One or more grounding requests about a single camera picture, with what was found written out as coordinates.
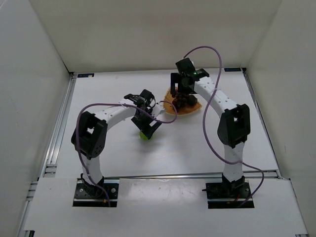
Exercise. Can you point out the green fake fruit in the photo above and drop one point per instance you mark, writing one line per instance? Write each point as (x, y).
(144, 137)

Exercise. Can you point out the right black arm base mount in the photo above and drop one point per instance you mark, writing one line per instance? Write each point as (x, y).
(218, 197)

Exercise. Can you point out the white front cover board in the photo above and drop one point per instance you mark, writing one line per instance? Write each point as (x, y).
(163, 208)

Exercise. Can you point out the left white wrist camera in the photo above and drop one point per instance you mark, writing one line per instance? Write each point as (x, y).
(157, 110)

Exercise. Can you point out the dark brown fake fruit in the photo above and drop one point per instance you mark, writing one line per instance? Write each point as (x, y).
(191, 100)

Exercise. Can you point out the left blue corner label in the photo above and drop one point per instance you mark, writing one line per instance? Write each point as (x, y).
(90, 75)

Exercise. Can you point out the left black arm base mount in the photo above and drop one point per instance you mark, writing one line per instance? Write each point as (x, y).
(85, 196)

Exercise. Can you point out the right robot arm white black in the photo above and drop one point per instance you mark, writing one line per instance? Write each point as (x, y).
(234, 123)

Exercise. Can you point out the red fake grape bunch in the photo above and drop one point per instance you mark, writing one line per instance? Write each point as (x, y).
(179, 100)

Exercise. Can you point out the right blue corner label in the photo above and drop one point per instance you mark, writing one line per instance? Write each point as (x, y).
(232, 69)

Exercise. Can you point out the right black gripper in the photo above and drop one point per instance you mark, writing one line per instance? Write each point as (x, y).
(184, 96)

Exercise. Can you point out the blue corner label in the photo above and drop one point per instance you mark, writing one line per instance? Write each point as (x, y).
(232, 69)
(90, 75)

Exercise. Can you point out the left aluminium frame rail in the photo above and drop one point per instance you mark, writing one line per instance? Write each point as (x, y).
(51, 157)

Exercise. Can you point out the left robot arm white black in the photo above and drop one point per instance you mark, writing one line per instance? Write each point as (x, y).
(91, 129)

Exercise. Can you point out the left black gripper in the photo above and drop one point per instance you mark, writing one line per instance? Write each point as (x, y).
(144, 124)

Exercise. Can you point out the front aluminium frame rail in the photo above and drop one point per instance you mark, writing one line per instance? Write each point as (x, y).
(216, 175)

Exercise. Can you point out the woven triangular fruit basket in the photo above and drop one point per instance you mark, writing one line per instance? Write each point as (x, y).
(170, 109)

